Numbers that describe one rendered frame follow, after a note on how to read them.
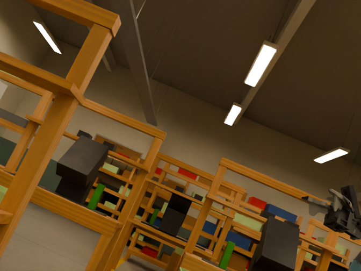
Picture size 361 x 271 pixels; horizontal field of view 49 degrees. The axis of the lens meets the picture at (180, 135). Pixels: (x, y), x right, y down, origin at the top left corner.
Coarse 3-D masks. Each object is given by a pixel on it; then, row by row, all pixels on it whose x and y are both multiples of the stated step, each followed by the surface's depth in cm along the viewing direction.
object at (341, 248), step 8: (248, 232) 1031; (320, 240) 1050; (224, 248) 1063; (248, 248) 1029; (320, 248) 1020; (336, 248) 1030; (344, 248) 1031; (240, 256) 1026; (312, 256) 1059; (344, 256) 1017; (248, 264) 1020
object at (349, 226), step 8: (344, 208) 130; (352, 208) 130; (328, 216) 134; (336, 216) 129; (344, 216) 130; (352, 216) 129; (360, 216) 134; (328, 224) 131; (336, 224) 129; (344, 224) 129; (352, 224) 131; (360, 224) 132; (344, 232) 131; (352, 232) 130; (360, 232) 130
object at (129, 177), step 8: (136, 160) 1074; (144, 160) 1072; (104, 168) 1065; (112, 168) 1066; (136, 168) 1058; (160, 168) 1065; (120, 176) 1057; (128, 176) 1065; (136, 176) 1063; (96, 184) 1048; (128, 184) 1054; (152, 184) 1060; (112, 192) 1044; (120, 192) 1052; (128, 192) 1051; (152, 192) 1045; (184, 192) 1050; (88, 200) 1039; (120, 200) 1044; (144, 200) 1052; (168, 200) 1041; (104, 208) 1035; (112, 208) 1044; (144, 208) 1036; (152, 208) 1041; (112, 216) 1035; (136, 216) 1039; (160, 248) 1020
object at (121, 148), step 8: (96, 136) 1147; (120, 144) 1143; (120, 152) 1138; (128, 152) 1139; (136, 152) 1139; (112, 160) 1133; (120, 168) 1129; (128, 168) 1129; (112, 176) 1124; (248, 208) 1110; (240, 232) 1097; (256, 240) 1093
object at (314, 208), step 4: (308, 196) 138; (304, 200) 139; (308, 200) 138; (312, 200) 137; (316, 200) 137; (312, 204) 138; (316, 204) 137; (320, 204) 136; (324, 204) 135; (328, 204) 136; (312, 208) 137; (316, 208) 137; (320, 208) 136; (324, 208) 136; (312, 212) 136; (316, 212) 136; (324, 212) 135
